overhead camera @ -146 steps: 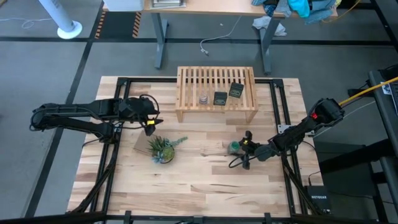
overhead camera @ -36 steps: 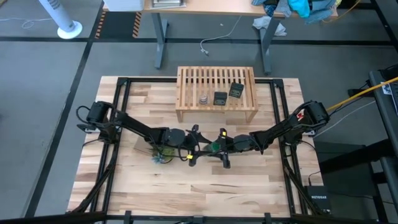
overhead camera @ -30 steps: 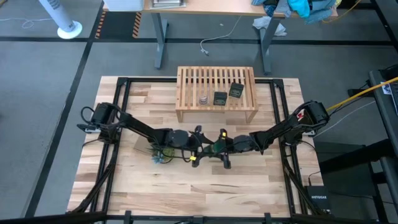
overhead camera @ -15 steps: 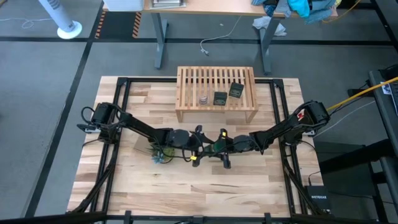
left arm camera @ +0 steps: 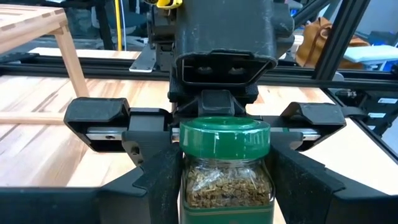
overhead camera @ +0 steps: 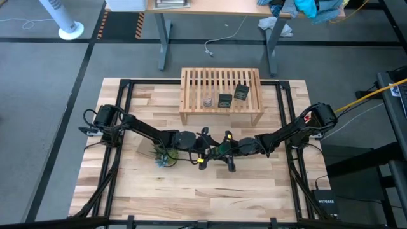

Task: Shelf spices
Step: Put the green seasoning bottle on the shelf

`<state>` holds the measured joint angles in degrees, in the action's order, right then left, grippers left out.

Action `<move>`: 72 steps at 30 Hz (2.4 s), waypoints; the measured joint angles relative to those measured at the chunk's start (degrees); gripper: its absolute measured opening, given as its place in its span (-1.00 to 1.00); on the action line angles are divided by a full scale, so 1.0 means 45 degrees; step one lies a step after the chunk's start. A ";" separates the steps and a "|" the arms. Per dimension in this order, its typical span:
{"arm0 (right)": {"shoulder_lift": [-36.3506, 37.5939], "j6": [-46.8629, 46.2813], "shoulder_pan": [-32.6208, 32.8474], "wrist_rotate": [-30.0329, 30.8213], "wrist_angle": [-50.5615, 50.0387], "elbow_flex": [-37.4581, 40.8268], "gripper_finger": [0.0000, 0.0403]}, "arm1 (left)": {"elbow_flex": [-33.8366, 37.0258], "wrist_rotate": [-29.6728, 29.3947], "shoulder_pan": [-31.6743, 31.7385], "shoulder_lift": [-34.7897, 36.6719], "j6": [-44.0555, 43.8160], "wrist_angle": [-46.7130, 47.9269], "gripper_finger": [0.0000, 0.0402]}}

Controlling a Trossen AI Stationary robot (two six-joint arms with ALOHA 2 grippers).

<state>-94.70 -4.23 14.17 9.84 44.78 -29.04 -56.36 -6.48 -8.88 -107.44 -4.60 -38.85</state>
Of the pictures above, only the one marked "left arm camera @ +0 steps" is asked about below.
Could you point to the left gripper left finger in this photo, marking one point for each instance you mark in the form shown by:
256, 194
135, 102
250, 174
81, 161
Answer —
93, 208

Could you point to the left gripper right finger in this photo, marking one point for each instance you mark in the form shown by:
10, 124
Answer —
311, 202

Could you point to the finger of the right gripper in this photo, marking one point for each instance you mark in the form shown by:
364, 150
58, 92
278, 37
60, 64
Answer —
146, 141
286, 140

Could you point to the green-lidded glass spice jar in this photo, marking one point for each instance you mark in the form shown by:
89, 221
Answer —
224, 137

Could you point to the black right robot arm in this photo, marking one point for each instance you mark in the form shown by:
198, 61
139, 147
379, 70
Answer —
161, 31

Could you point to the wooden slatted shelf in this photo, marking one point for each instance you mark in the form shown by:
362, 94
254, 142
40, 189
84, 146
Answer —
31, 25

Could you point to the brown leather bag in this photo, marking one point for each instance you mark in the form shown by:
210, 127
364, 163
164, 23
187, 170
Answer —
314, 40

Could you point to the right wrist camera housing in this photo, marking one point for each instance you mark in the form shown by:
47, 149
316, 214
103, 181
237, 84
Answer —
224, 31

